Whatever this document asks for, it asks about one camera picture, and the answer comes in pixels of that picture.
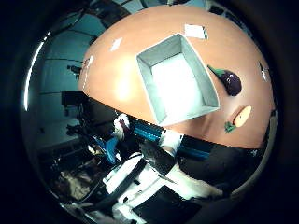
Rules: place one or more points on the orange toy carrot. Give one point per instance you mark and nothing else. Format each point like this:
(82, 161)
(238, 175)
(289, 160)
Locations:
(242, 116)

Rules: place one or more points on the purple toy eggplant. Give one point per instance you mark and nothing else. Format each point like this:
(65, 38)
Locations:
(232, 82)

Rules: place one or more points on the grey open box container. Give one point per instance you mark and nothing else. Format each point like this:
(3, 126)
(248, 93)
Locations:
(174, 81)

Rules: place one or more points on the blue plastic object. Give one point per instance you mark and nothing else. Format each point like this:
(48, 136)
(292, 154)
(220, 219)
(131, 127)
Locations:
(110, 149)

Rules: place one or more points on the black equipment box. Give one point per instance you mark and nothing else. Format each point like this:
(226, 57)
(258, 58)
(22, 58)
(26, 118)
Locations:
(72, 98)

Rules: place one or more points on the white tag with red marks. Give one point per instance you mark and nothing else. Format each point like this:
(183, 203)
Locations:
(88, 62)

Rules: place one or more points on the black and white tag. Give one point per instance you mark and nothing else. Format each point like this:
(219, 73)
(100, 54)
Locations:
(264, 73)

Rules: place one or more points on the large white paper tag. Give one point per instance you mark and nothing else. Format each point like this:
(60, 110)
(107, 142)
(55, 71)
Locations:
(195, 31)

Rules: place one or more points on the white ceiling light strip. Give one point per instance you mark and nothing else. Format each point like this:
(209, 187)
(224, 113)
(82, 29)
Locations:
(31, 77)

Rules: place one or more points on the blue aluminium rail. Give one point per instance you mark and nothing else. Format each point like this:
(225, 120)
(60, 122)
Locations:
(146, 131)

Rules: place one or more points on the black camera on stand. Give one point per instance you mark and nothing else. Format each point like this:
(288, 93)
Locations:
(74, 69)

